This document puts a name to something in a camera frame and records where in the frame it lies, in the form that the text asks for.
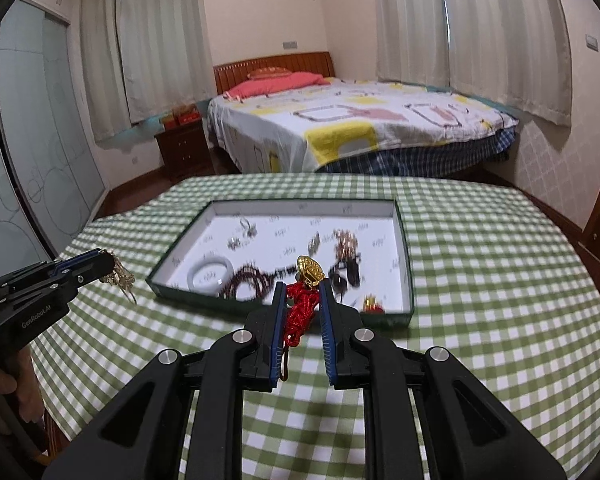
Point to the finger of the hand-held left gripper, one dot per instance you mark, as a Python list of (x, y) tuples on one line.
[(75, 261), (87, 276)]

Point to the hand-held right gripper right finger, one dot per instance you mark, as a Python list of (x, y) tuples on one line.
[(328, 325)]

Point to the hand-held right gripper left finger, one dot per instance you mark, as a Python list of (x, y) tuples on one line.
[(278, 320)]

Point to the red knot gold charm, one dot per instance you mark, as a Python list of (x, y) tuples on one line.
[(372, 306), (300, 310)]

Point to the dark green jewelry box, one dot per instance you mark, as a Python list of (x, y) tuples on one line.
[(280, 220)]

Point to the person's left hand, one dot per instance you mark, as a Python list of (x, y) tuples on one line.
[(25, 385)]

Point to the black hair ornament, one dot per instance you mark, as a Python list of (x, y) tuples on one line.
[(337, 275)]

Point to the silver rhinestone clip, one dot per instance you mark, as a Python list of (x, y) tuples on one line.
[(314, 243)]

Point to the pearl earring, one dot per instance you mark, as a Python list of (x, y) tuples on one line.
[(233, 244)]

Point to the white jade bangle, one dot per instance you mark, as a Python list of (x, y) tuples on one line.
[(192, 275)]

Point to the silver earring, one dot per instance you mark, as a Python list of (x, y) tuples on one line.
[(246, 225)]

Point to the frosted glass sliding door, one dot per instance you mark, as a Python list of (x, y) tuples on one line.
[(40, 135)]

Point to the dark wooden nightstand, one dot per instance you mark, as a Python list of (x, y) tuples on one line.
[(182, 150)]

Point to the green checkered tablecloth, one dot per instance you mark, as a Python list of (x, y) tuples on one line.
[(480, 260)]

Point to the red gift boxes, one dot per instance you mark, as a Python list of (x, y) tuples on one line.
[(182, 117)]

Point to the blue plaid blanket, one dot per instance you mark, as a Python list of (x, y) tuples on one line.
[(430, 157)]

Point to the printed bedsheet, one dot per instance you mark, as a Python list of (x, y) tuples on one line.
[(380, 110)]

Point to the white curtain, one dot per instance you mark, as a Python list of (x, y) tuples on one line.
[(410, 15), (505, 35), (150, 45)]

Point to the pink pillow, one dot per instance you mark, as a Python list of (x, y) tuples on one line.
[(280, 85)]

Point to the orange embroidered cushion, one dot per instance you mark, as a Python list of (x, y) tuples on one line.
[(269, 73)]

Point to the wooden headboard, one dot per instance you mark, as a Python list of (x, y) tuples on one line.
[(275, 62)]

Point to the grey wall socket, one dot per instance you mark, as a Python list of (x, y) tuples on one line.
[(290, 44)]

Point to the white light switch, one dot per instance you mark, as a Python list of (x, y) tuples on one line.
[(592, 41)]

